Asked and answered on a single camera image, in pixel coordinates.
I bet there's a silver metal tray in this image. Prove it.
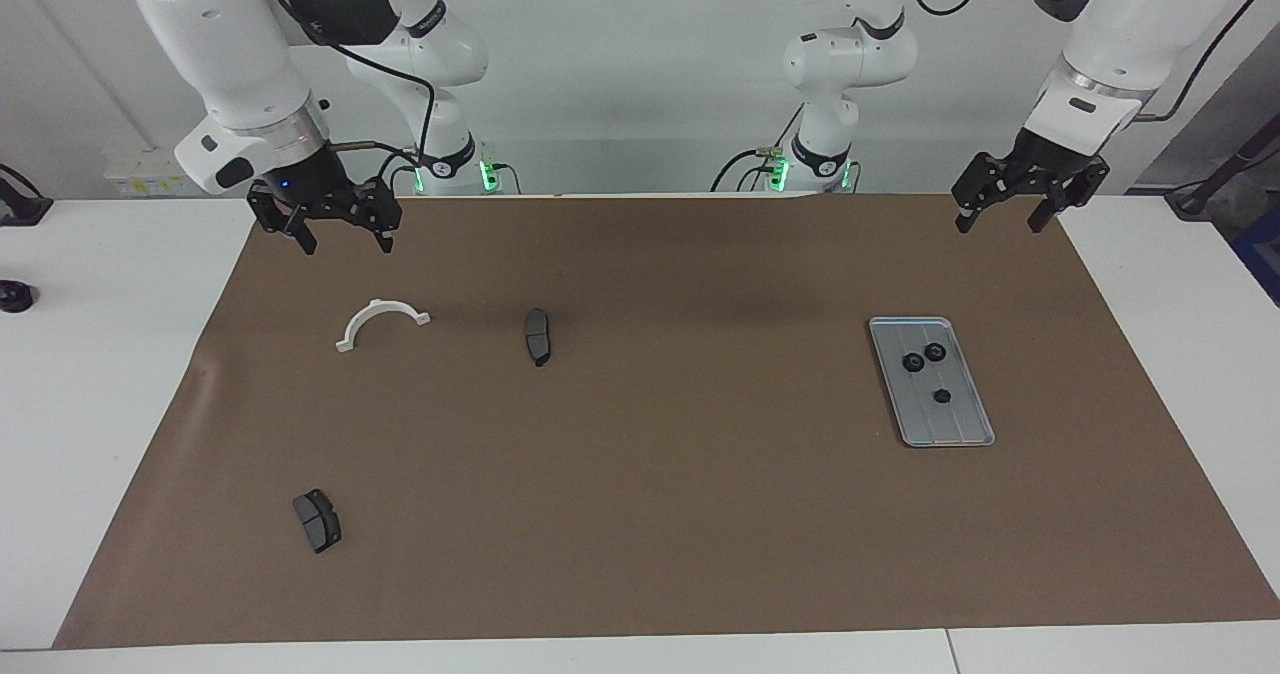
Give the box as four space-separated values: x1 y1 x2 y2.
868 316 997 449

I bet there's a long dark grey brake pad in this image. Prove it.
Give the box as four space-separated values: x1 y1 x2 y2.
524 308 554 369

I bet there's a blue box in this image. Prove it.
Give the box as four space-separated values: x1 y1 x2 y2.
1232 204 1280 305

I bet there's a short dark grey brake pad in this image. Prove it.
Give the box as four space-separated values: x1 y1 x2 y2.
292 489 343 555

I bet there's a brown table mat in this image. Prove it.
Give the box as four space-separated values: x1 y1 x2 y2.
52 192 1280 650

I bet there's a white plastic half ring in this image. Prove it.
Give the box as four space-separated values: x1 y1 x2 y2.
335 298 432 354

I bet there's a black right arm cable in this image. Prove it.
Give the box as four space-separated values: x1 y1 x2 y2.
265 0 441 190

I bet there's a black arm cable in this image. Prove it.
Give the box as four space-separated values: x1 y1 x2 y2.
265 0 441 190
900 0 1265 123

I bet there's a white wall power strip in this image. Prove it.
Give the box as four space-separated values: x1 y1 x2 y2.
105 147 216 198

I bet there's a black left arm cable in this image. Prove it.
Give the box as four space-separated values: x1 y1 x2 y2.
900 0 1265 123

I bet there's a black stand with cable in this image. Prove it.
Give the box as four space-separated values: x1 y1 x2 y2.
1165 139 1280 220

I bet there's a black base cable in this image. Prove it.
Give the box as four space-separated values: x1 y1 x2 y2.
712 147 793 193

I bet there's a black clamp mount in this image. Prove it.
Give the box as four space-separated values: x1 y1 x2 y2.
0 162 53 227

